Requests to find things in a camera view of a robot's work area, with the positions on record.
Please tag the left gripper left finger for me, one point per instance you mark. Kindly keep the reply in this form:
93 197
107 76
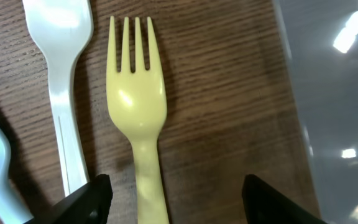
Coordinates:
89 204

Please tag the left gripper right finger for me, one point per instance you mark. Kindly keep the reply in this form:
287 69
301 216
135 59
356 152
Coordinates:
264 204

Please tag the yellow fork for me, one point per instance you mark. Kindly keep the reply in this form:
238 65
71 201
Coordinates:
137 105

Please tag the white fork slanted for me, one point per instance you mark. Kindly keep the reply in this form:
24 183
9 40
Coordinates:
62 29

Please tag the left clear plastic container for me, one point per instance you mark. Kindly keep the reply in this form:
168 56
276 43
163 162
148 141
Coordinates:
320 41

